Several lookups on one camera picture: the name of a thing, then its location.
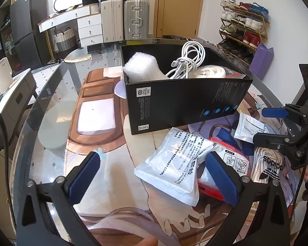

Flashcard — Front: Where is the small white paper packet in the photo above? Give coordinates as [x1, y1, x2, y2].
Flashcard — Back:
[234, 113, 269, 143]

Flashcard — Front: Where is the red edged white packet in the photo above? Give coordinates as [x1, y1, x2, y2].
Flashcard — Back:
[198, 138, 250, 206]

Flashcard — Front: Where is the white adidas shoelaces bag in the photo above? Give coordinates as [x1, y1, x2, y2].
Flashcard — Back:
[250, 147, 284, 183]

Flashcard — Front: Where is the green white sachet packet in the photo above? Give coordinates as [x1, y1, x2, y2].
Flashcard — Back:
[134, 127, 217, 207]

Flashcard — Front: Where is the white rope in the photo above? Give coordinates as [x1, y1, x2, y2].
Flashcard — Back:
[188, 64, 247, 80]

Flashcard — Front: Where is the white charging cable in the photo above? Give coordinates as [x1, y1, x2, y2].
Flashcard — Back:
[165, 40, 206, 80]

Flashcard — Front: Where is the white foam block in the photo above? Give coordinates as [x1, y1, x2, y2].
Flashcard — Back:
[123, 52, 169, 83]

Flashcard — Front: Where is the person's left hand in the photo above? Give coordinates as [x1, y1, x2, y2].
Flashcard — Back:
[134, 236, 159, 246]

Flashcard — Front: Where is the anime printed desk mat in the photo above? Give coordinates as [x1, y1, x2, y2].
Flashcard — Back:
[64, 66, 304, 244]

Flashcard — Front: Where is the purple paper bag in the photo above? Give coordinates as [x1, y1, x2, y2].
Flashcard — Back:
[249, 43, 274, 80]

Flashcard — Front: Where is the wooden shoe rack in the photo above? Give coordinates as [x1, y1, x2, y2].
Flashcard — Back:
[217, 0, 270, 67]

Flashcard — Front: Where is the grey side cabinet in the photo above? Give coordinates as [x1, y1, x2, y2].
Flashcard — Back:
[0, 68, 37, 144]

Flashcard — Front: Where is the black cardboard box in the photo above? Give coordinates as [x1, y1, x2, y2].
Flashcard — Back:
[121, 39, 253, 135]

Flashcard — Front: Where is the white electric kettle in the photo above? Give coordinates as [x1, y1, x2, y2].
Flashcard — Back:
[0, 57, 14, 94]

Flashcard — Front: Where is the tan wooden door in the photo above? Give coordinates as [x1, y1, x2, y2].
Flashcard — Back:
[153, 0, 203, 38]

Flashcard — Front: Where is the grey white woven basket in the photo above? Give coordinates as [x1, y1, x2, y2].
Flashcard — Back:
[54, 27, 77, 52]

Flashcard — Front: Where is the black refrigerator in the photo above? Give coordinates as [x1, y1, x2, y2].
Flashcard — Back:
[10, 0, 51, 69]

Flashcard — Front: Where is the silver aluminium suitcase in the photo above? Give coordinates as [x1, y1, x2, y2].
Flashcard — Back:
[124, 0, 149, 40]

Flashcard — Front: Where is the white dressing desk with drawers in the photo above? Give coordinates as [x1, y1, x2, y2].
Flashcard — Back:
[38, 3, 104, 47]

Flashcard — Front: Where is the white suitcase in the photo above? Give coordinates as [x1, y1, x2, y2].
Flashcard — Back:
[101, 0, 124, 43]

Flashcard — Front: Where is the oval black framed mirror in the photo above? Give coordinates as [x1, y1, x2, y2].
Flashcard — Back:
[53, 0, 83, 13]

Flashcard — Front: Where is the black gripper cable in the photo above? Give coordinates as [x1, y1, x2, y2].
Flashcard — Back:
[0, 101, 16, 236]

